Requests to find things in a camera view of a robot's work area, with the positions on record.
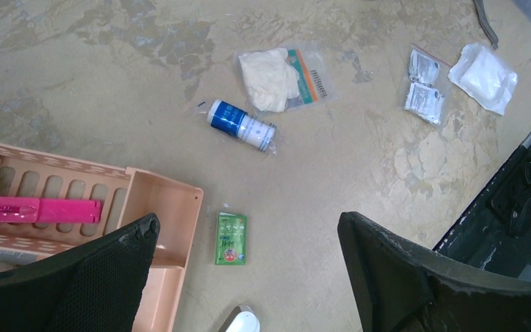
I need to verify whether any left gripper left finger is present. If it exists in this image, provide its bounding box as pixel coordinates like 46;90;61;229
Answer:
0;213;160;331

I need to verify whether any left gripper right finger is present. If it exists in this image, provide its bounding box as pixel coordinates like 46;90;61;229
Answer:
337;212;531;331

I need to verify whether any pink desk tray organizer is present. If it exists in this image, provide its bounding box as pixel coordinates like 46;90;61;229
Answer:
0;143;203;331

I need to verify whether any orange cap marker pen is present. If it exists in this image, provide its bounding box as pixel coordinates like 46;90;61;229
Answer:
0;249;38;266

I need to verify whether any green small box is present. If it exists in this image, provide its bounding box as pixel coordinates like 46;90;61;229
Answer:
214;212;248;266

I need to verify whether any white stapler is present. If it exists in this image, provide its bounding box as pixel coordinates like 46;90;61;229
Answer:
218;304;261;332

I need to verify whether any alcohol pad sachet pair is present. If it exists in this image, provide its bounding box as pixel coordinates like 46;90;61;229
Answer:
402;44;451;127

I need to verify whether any blue white bandage roll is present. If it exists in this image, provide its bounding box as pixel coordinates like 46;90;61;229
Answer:
194;99;277;154

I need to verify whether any beige gauze wrap packet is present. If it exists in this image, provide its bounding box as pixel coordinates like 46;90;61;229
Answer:
234;42;339;116

